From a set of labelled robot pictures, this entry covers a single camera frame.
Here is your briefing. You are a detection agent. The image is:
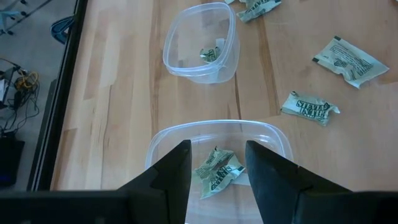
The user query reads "black box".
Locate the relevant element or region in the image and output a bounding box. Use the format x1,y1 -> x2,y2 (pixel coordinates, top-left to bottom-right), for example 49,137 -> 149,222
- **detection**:
0,136 -> 26,188

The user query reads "grey chair base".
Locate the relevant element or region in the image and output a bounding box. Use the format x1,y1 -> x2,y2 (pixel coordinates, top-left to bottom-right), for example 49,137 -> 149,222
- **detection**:
0,0 -> 54,35

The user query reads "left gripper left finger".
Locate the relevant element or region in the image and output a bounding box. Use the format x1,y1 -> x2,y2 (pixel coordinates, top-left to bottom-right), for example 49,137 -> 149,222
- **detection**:
117,139 -> 193,224

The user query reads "large clear plastic container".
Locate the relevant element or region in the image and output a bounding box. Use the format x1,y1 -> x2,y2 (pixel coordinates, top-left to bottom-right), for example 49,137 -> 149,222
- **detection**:
144,119 -> 295,224

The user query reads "black frame clamp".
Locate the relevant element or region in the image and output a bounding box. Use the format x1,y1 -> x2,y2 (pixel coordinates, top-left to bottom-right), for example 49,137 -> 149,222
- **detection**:
49,15 -> 76,45

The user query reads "black power brick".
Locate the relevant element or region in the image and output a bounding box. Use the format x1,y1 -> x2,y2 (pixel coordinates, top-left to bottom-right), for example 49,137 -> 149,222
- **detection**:
12,91 -> 23,110

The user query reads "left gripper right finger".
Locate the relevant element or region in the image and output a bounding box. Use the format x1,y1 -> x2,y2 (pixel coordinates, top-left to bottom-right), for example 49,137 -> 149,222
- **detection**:
244,139 -> 353,224

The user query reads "black aluminium table frame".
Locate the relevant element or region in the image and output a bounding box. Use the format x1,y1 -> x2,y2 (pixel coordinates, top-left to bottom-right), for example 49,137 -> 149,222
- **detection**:
26,0 -> 90,192

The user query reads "yellow extension cable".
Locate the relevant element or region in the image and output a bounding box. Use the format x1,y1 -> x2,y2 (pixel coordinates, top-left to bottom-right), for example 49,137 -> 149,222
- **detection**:
14,70 -> 40,91

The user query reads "small clear plastic container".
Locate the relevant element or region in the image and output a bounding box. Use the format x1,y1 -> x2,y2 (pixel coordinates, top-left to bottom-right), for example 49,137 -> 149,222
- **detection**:
162,2 -> 241,85

